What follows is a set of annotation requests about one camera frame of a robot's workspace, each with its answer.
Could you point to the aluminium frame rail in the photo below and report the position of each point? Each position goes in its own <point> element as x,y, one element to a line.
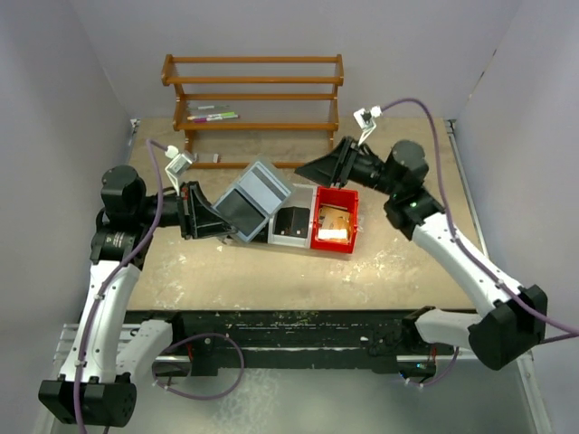
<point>133,342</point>

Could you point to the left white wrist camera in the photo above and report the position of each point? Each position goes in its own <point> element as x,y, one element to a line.
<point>179,162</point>

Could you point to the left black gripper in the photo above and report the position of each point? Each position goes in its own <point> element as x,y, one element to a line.
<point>198,216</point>

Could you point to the black object in white bin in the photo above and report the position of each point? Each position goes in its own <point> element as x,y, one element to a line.
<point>292,222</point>

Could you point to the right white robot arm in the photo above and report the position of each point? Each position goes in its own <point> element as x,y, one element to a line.
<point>505,323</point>

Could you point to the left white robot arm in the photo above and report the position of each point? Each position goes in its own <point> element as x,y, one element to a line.
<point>97,383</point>

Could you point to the wooden pieces in red bin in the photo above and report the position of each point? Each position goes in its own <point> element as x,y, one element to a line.
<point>334,224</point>

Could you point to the pink marker pen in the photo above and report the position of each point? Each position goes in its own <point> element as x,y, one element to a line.
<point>205,119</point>

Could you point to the light green marker pen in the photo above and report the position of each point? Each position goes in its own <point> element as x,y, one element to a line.
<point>227,115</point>

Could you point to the white plastic bin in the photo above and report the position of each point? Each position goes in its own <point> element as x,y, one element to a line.
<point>303,196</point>

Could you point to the small grey clip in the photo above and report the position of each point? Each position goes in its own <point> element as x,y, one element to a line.
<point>207,158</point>

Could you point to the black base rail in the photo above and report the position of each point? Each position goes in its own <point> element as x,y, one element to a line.
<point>374,340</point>

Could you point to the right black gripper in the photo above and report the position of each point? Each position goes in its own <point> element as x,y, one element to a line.
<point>335,167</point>

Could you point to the wooden slatted rack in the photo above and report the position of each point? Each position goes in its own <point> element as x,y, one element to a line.
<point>270,93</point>

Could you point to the red plastic bin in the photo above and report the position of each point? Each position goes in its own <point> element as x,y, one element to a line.
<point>340,198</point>

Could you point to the grey card holder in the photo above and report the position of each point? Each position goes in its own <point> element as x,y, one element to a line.
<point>253,198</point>

